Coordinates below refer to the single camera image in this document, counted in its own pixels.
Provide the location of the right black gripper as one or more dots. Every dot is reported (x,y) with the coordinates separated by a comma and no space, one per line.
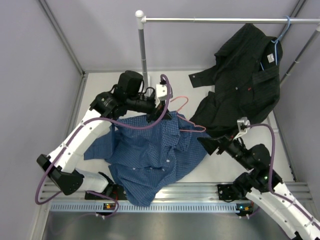
(211,144)

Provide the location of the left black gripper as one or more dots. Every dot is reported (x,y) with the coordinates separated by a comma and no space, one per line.
(155,114)

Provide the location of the pink wire hanger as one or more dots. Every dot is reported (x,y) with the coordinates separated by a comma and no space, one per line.
(195,128)

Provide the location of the blue plaid shirt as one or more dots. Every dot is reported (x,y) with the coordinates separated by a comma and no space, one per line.
(145,161)

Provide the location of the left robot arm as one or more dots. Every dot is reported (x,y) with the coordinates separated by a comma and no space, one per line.
(129,94)

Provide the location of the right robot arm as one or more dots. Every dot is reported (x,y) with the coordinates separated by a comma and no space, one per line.
(265,188)

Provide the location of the black striped shirt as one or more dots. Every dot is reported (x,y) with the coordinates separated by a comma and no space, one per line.
(246,81)

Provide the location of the silver clothes rack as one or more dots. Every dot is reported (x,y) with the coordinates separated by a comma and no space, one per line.
(142,19)

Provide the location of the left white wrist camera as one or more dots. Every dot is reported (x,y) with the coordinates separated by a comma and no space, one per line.
(161,93)

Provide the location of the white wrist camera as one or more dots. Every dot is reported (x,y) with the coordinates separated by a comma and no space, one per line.
(161,93)
(242,126)

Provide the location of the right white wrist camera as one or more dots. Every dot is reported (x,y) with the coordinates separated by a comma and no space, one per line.
(242,126)

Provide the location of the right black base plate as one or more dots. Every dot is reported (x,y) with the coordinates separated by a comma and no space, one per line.
(226,193)

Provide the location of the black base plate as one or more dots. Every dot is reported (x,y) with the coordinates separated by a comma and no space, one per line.
(118,193)
(226,193)

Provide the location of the aluminium mounting rail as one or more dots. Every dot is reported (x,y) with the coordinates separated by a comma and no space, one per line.
(181,191)

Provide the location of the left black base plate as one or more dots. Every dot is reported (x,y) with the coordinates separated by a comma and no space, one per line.
(118,193)

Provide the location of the slotted cable duct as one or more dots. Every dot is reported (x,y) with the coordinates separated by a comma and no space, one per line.
(126,207)

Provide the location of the blue wire hanger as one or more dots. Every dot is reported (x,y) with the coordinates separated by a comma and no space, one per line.
(280,42)

